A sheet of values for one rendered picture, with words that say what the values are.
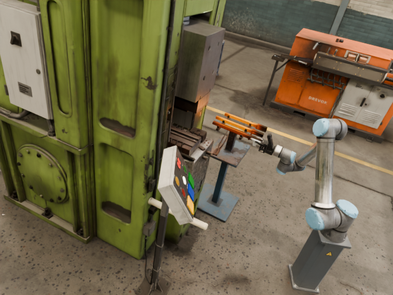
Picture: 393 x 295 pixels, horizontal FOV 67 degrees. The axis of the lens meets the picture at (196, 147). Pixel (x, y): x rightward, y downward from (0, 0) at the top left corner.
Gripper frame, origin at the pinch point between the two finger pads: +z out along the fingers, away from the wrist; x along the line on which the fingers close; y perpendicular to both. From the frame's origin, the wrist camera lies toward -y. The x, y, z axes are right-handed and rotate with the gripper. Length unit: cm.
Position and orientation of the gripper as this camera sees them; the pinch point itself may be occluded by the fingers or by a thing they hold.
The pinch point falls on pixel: (252, 137)
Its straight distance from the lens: 246.0
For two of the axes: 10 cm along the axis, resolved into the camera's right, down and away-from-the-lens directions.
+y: -2.0, 8.0, 5.7
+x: 4.5, -4.4, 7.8
